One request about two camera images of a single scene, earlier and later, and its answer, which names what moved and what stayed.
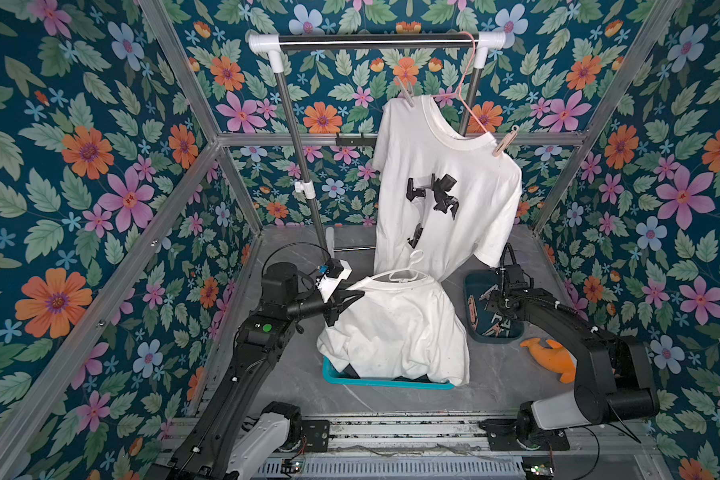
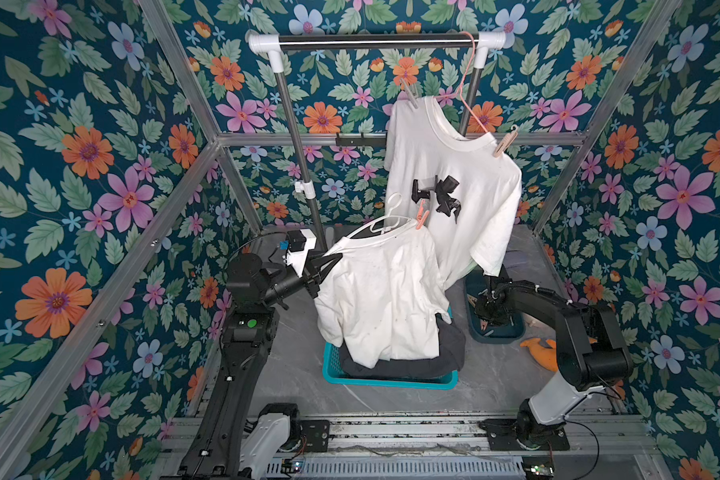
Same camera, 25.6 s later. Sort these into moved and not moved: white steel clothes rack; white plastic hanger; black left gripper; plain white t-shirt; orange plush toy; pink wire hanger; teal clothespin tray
Moved: plain white t-shirt; black left gripper; white plastic hanger
Not moved: pink wire hanger; white steel clothes rack; orange plush toy; teal clothespin tray
